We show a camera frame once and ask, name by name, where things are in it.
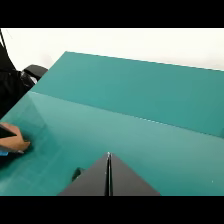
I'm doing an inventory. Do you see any person's hand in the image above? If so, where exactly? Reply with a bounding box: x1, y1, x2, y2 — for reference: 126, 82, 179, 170
0, 122, 32, 154

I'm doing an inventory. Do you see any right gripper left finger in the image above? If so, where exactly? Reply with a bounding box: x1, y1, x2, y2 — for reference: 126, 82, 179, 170
58, 152, 109, 197

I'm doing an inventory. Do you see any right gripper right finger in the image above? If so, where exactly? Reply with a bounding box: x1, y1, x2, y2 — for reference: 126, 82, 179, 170
109, 152, 161, 197

